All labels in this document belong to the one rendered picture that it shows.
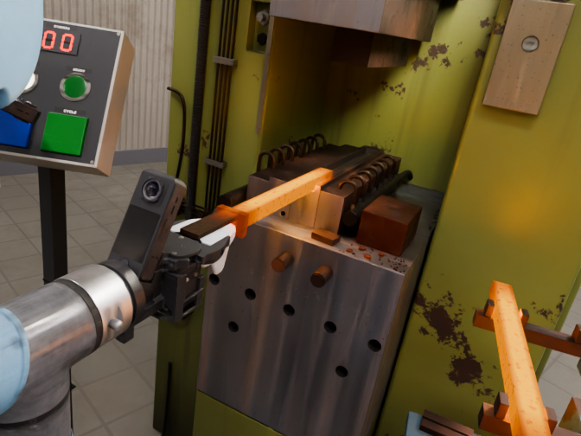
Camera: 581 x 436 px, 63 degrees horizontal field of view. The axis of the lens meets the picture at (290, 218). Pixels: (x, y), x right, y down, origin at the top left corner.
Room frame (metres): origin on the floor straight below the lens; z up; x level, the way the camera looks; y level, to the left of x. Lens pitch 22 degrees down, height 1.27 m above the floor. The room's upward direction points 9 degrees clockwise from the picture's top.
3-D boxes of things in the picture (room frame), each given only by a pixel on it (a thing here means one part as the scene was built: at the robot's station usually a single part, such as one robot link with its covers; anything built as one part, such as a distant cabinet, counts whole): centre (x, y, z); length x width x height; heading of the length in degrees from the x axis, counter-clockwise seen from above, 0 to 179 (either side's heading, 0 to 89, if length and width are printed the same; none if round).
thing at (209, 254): (0.50, 0.10, 1.00); 0.09 x 0.05 x 0.02; 154
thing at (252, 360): (1.03, -0.13, 0.69); 0.56 x 0.38 x 0.45; 157
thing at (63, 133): (0.87, 0.45, 1.01); 0.07 x 0.05 x 0.07; 92
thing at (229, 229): (0.55, 0.08, 0.98); 0.09 x 0.03 x 0.06; 154
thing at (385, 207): (0.84, -0.19, 0.95); 0.12 x 0.09 x 0.07; 157
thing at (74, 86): (0.92, 0.45, 1.09); 0.05 x 0.03 x 0.04; 67
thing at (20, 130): (0.87, 0.55, 1.01); 0.07 x 0.05 x 0.07; 92
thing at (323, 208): (1.04, -0.08, 0.96); 0.42 x 0.20 x 0.09; 157
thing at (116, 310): (0.38, 0.17, 0.99); 0.08 x 0.05 x 0.08; 67
